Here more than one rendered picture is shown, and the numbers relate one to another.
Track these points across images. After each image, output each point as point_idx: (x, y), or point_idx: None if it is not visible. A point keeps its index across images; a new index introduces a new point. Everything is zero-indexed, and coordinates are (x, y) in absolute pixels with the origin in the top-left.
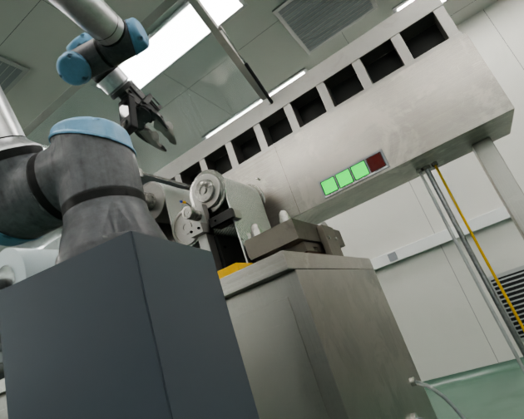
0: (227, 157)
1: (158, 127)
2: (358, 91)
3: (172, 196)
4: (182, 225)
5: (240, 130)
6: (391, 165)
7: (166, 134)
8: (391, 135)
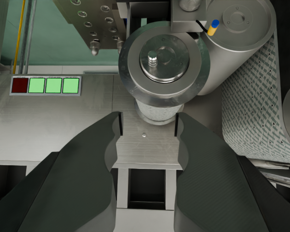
0: None
1: (84, 183)
2: (13, 175)
3: (263, 114)
4: (245, 23)
5: (145, 213)
6: (11, 76)
7: (91, 136)
8: None
